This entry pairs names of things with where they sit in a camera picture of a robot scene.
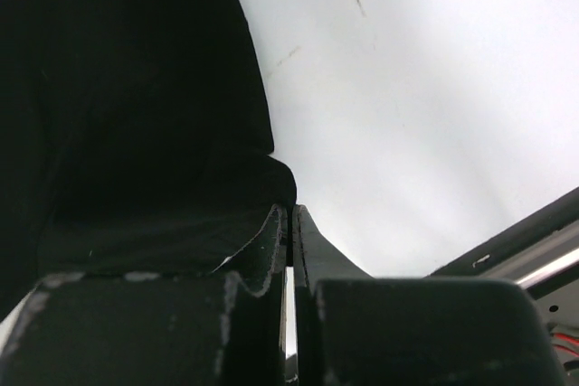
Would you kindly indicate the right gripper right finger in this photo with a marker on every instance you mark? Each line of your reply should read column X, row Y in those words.
column 353, row 329

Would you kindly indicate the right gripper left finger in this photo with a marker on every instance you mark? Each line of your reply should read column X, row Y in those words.
column 145, row 328

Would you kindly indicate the plain black t-shirt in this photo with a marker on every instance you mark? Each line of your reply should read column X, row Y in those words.
column 135, row 135

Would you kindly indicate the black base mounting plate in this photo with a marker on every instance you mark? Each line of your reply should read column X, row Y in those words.
column 523, row 235

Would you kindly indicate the aluminium frame rail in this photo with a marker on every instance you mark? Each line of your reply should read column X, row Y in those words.
column 554, row 288

